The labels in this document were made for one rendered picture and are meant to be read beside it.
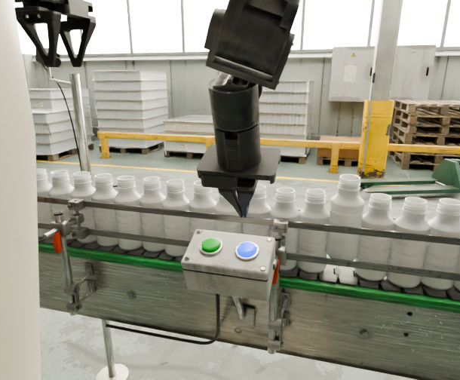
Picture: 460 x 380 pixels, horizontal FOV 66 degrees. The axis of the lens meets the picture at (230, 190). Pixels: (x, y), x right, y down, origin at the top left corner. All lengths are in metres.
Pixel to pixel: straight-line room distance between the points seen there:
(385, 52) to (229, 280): 4.90
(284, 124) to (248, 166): 5.59
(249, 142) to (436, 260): 0.45
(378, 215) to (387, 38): 4.70
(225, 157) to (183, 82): 7.85
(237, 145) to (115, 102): 6.67
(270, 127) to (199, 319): 5.40
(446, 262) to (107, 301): 0.71
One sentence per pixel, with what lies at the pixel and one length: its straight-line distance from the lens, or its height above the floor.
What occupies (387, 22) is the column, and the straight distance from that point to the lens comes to 5.35.
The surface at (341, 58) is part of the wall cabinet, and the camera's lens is 7.36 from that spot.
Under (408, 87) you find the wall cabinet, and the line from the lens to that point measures 7.49.
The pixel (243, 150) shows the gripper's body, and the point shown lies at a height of 1.29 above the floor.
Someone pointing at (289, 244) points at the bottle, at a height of 1.06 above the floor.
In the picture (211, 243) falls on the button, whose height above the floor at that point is 1.12.
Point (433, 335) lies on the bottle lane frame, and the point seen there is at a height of 0.92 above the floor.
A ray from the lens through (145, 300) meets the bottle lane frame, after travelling 0.85.
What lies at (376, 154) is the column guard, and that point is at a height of 0.38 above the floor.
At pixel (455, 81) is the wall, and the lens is 7.99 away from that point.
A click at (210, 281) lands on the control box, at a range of 0.59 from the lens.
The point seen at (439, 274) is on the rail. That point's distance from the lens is 0.74.
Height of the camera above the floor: 1.37
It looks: 18 degrees down
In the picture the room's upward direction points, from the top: straight up
